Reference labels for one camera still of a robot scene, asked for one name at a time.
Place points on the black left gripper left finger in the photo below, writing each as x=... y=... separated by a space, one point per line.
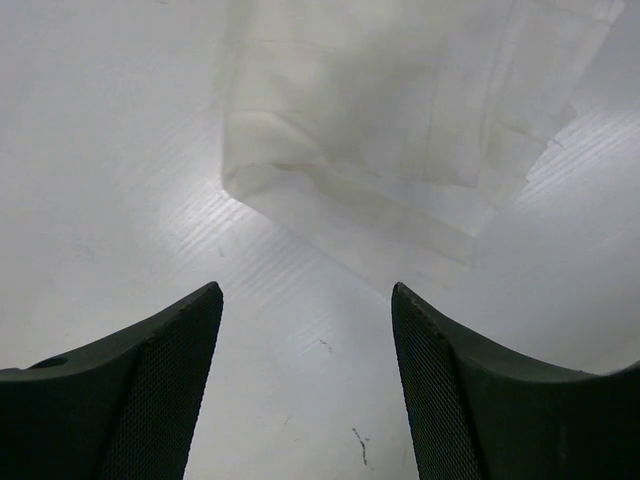
x=122 y=407

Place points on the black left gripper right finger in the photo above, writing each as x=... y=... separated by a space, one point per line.
x=479 y=410

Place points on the white pleated skirt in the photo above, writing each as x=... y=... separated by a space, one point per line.
x=390 y=134

